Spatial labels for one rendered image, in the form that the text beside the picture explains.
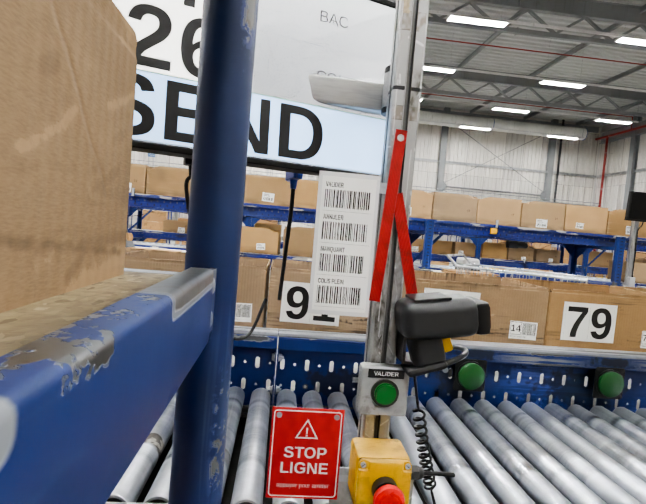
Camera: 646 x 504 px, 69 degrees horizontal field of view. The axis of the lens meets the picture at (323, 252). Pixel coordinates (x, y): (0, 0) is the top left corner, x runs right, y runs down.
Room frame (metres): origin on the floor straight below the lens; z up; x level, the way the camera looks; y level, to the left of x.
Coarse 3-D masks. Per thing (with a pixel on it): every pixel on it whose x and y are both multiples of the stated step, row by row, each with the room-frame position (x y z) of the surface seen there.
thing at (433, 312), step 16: (400, 304) 0.62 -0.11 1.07; (416, 304) 0.60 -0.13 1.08; (432, 304) 0.60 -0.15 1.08; (448, 304) 0.60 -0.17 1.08; (464, 304) 0.60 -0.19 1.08; (480, 304) 0.61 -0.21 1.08; (400, 320) 0.61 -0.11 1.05; (416, 320) 0.59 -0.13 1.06; (432, 320) 0.60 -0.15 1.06; (448, 320) 0.60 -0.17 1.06; (464, 320) 0.60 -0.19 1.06; (480, 320) 0.61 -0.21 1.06; (416, 336) 0.60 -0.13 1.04; (432, 336) 0.60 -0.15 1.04; (448, 336) 0.60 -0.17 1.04; (464, 336) 0.61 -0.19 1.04; (416, 352) 0.61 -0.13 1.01; (432, 352) 0.61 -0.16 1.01; (416, 368) 0.61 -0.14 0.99; (432, 368) 0.61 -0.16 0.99
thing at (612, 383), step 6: (606, 372) 1.25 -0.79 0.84; (612, 372) 1.25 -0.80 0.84; (600, 378) 1.25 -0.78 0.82; (606, 378) 1.24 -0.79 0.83; (612, 378) 1.24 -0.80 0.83; (618, 378) 1.24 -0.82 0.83; (600, 384) 1.24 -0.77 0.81; (606, 384) 1.24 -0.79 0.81; (612, 384) 1.24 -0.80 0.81; (618, 384) 1.24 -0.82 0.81; (600, 390) 1.25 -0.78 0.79; (606, 390) 1.24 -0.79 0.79; (612, 390) 1.24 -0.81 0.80; (618, 390) 1.24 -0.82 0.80; (612, 396) 1.24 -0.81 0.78
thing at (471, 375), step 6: (462, 366) 1.22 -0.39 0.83; (468, 366) 1.21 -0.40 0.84; (474, 366) 1.21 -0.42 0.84; (462, 372) 1.21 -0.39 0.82; (468, 372) 1.21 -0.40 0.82; (474, 372) 1.21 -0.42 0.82; (480, 372) 1.21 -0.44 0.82; (462, 378) 1.21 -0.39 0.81; (468, 378) 1.21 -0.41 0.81; (474, 378) 1.21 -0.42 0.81; (480, 378) 1.21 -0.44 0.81; (462, 384) 1.21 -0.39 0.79; (468, 384) 1.21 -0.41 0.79; (474, 384) 1.21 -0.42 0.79; (480, 384) 1.21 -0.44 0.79
